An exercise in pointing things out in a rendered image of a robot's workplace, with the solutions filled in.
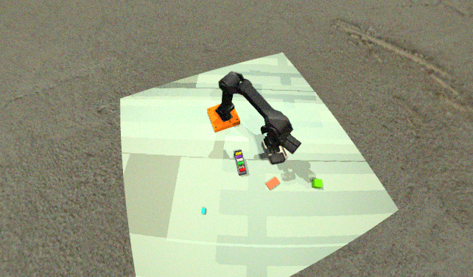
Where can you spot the small green cube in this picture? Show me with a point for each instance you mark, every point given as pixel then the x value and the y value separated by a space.
pixel 317 183

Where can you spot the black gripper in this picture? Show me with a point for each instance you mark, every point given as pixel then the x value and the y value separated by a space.
pixel 272 148

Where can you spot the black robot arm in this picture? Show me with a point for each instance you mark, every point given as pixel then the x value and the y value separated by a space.
pixel 279 125

